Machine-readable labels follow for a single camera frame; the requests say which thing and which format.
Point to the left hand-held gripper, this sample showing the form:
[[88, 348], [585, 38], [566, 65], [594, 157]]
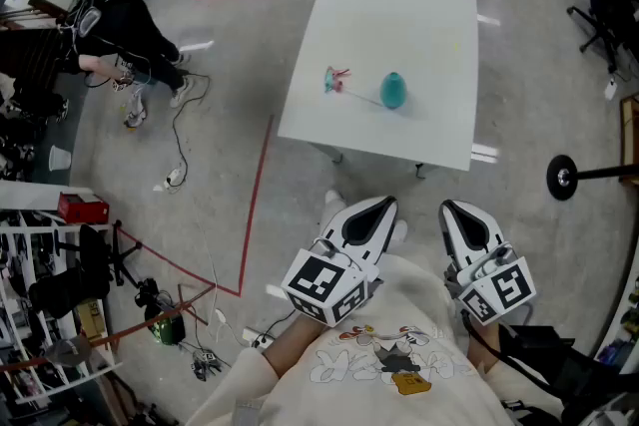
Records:
[[319, 282]]

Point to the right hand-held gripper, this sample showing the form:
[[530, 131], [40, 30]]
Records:
[[509, 287]]

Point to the teal spray bottle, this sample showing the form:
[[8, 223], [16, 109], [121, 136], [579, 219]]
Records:
[[393, 90]]

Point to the teal spray bottle trigger head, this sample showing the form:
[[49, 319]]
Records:
[[330, 80]]

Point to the person's left forearm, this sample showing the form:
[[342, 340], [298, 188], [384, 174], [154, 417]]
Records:
[[294, 339]]

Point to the person's right forearm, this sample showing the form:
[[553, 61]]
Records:
[[479, 359]]

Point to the person's right white shoe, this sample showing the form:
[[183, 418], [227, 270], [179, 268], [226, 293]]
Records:
[[401, 229]]

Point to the person's white shoe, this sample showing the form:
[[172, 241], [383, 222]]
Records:
[[401, 229], [333, 200]]

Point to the person's left white shoe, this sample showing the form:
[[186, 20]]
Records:
[[333, 200]]

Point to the black stanchion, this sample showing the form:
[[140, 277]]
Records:
[[561, 177]]

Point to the white power strip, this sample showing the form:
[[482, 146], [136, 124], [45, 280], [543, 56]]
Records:
[[174, 177], [257, 338]]

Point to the cream printed t-shirt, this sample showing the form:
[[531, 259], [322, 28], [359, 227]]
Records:
[[399, 389]]

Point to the black waist bag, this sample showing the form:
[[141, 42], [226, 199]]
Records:
[[574, 364]]

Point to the wooden shelf unit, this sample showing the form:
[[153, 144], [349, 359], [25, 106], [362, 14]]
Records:
[[630, 115]]

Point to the white hanging tag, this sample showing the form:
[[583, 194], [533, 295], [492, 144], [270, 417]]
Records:
[[610, 90]]

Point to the green black device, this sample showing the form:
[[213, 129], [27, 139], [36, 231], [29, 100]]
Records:
[[165, 329]]

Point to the black office chair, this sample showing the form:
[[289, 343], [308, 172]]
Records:
[[92, 244], [601, 15]]

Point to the red box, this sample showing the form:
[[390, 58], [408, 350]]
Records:
[[82, 209]]

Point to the clear plastic cup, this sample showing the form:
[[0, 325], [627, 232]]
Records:
[[60, 158]]

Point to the white shelving rack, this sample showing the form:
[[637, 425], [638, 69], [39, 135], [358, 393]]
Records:
[[30, 194]]

